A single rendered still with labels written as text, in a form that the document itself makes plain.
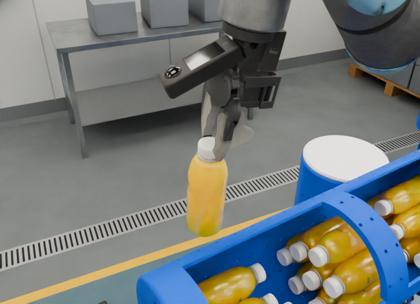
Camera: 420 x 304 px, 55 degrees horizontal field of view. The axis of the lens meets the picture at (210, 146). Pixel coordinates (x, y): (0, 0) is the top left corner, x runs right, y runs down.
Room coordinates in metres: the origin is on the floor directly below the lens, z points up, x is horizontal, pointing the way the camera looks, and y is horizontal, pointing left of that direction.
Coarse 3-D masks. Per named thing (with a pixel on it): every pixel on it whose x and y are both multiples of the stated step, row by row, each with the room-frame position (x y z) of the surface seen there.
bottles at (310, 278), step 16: (384, 192) 0.87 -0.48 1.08; (416, 208) 0.79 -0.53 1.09; (400, 224) 0.75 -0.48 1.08; (416, 224) 0.74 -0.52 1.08; (400, 240) 0.77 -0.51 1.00; (416, 240) 0.74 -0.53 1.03; (288, 256) 0.65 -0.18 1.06; (416, 256) 0.67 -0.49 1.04; (304, 272) 0.64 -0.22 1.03; (320, 272) 0.60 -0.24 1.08; (304, 288) 0.62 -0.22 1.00; (320, 288) 0.62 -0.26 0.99; (368, 288) 0.56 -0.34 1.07
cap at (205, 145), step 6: (204, 138) 0.56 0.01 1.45; (210, 138) 0.56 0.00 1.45; (198, 144) 0.54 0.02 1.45; (204, 144) 0.54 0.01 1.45; (210, 144) 0.54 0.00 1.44; (198, 150) 0.54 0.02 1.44; (204, 150) 0.53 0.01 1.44; (210, 150) 0.53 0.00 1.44; (204, 156) 0.53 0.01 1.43; (210, 156) 0.53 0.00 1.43
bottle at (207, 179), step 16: (192, 160) 0.55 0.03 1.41; (208, 160) 0.53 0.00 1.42; (224, 160) 0.55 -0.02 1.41; (192, 176) 0.53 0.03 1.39; (208, 176) 0.52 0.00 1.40; (224, 176) 0.53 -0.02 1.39; (192, 192) 0.53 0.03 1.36; (208, 192) 0.52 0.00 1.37; (224, 192) 0.54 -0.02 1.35; (192, 208) 0.53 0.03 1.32; (208, 208) 0.52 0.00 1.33; (192, 224) 0.53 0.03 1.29; (208, 224) 0.52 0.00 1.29
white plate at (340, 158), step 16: (320, 144) 1.19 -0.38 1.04; (336, 144) 1.19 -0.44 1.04; (352, 144) 1.19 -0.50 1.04; (368, 144) 1.19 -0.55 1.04; (304, 160) 1.11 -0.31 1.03; (320, 160) 1.09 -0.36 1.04; (336, 160) 1.09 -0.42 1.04; (352, 160) 1.09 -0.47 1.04; (368, 160) 1.09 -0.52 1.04; (384, 160) 1.09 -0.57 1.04; (336, 176) 1.00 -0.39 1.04; (352, 176) 1.00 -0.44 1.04
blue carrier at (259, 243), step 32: (416, 160) 0.83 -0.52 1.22; (352, 192) 0.84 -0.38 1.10; (256, 224) 0.62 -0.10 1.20; (288, 224) 0.73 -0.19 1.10; (352, 224) 0.59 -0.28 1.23; (384, 224) 0.60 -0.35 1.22; (192, 256) 0.52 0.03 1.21; (224, 256) 0.63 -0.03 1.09; (256, 256) 0.67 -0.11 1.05; (384, 256) 0.54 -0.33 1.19; (160, 288) 0.43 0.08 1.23; (192, 288) 0.43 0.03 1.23; (256, 288) 0.62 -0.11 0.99; (288, 288) 0.64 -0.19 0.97; (384, 288) 0.51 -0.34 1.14; (416, 288) 0.55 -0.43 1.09
